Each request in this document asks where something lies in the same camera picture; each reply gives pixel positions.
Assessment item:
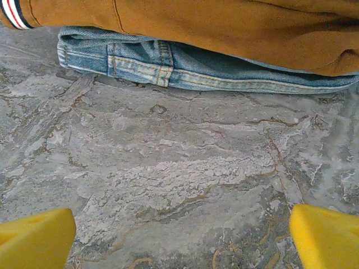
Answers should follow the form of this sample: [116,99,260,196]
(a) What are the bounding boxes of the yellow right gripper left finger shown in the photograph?
[0,207,77,269]

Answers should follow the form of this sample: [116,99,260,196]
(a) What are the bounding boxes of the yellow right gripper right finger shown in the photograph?
[289,203,359,269]

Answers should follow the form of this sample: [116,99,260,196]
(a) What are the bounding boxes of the blue denim jeans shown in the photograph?
[57,26,359,95]

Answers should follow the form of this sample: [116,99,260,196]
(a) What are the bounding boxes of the brown trousers with striped band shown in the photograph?
[0,0,359,78]

